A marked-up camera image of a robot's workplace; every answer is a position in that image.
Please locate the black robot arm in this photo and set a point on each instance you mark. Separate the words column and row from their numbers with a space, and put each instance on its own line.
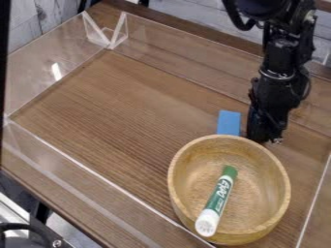
column 287, row 22

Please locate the blue foam block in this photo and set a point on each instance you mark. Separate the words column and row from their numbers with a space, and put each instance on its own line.
column 229, row 123

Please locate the black metal bracket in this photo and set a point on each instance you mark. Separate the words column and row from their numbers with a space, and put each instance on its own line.
column 55, row 239

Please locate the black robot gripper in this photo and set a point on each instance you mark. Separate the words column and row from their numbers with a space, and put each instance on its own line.
column 275, row 94

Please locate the clear acrylic tray wall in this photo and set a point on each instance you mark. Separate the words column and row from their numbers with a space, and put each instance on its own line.
column 109, row 95

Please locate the brown wooden bowl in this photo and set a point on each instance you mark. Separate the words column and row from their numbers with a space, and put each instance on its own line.
column 261, row 193

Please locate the green Expo marker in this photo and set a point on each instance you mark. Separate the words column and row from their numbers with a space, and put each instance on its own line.
column 210, row 216

